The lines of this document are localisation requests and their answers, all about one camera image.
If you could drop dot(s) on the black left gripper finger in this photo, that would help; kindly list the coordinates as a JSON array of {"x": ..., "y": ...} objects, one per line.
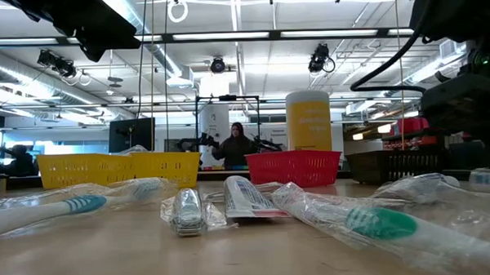
[
  {"x": 91, "y": 51},
  {"x": 98, "y": 24}
]

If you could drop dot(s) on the white toothpaste tube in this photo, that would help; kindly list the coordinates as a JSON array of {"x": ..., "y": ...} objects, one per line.
[
  {"x": 422, "y": 186},
  {"x": 247, "y": 200},
  {"x": 487, "y": 178},
  {"x": 271, "y": 187}
]

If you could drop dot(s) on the large yellow plastic basket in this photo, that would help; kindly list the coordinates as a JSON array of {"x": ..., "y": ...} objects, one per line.
[{"x": 82, "y": 169}]

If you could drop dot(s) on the green toothbrush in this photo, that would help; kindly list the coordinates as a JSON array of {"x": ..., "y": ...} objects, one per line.
[{"x": 378, "y": 222}]

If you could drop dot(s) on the blue toothbrush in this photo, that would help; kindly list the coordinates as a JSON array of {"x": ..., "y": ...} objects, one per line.
[{"x": 84, "y": 204}]

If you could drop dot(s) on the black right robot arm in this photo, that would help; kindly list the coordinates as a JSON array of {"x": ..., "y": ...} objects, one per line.
[{"x": 457, "y": 7}]

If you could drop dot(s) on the black background robot arm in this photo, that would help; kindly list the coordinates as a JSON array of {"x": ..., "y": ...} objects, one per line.
[
  {"x": 200, "y": 141},
  {"x": 265, "y": 145}
]

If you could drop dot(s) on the red storage bin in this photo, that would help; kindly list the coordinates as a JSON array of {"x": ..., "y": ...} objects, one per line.
[
  {"x": 410, "y": 125},
  {"x": 425, "y": 124}
]

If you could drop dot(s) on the black plastic basket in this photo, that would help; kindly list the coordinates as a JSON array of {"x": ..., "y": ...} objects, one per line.
[{"x": 395, "y": 165}]

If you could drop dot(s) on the black monitor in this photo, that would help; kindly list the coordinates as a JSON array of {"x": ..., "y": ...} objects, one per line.
[{"x": 130, "y": 135}]

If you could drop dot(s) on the person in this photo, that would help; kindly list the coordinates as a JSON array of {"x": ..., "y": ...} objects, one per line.
[
  {"x": 235, "y": 152},
  {"x": 19, "y": 163}
]

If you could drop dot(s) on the small yellow plastic basket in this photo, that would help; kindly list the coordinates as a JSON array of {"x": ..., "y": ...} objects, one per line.
[{"x": 168, "y": 168}]

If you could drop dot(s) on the yellow white wipes canister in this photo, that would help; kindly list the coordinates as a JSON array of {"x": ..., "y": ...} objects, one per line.
[{"x": 308, "y": 123}]

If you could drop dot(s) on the small beige cylinder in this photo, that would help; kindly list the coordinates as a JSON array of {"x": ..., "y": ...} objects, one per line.
[{"x": 2, "y": 184}]

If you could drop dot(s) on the black overhead light bar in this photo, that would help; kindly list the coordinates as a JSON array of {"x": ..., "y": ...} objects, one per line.
[{"x": 274, "y": 34}]

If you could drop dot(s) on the red plastic basket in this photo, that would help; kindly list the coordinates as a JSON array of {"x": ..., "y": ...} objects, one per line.
[{"x": 293, "y": 168}]

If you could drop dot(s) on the silver packet in clear wrap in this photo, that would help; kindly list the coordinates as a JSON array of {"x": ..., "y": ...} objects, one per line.
[{"x": 186, "y": 213}]

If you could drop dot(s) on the black overhead camera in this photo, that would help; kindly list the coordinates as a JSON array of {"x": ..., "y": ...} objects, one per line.
[
  {"x": 56, "y": 62},
  {"x": 320, "y": 55},
  {"x": 217, "y": 66}
]

